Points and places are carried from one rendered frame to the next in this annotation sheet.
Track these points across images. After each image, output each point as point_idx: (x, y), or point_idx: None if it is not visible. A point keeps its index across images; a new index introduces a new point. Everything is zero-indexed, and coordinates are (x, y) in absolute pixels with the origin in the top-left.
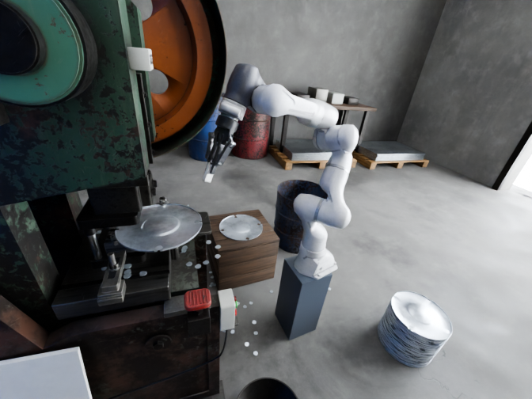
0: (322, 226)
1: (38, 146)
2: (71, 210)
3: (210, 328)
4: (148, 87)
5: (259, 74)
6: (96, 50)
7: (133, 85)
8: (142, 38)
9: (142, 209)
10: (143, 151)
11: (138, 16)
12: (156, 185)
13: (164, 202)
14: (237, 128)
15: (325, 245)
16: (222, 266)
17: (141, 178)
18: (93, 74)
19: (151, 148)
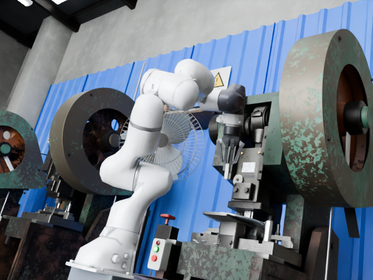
0: (124, 199)
1: None
2: (283, 231)
3: (155, 234)
4: (273, 132)
5: (230, 85)
6: (216, 124)
7: (222, 130)
8: (277, 108)
9: (232, 200)
10: (218, 155)
11: (276, 99)
12: (243, 190)
13: (263, 222)
14: (225, 130)
15: (104, 229)
16: None
17: (213, 166)
18: (215, 130)
19: (260, 169)
